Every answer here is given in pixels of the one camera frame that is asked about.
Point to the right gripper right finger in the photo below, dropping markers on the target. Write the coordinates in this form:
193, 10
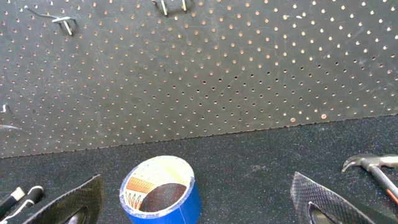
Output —
323, 202

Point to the black pegboard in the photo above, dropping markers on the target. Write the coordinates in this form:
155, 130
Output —
217, 93

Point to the hammer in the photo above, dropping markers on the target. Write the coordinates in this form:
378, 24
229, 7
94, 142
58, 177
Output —
367, 161

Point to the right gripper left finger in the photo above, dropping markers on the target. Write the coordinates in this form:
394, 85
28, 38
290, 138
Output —
77, 202

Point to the metal hook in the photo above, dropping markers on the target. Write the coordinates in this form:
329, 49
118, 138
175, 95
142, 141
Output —
62, 19
163, 9
3, 108

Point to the roll of blue tape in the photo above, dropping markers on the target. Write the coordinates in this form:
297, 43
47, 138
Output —
189, 205

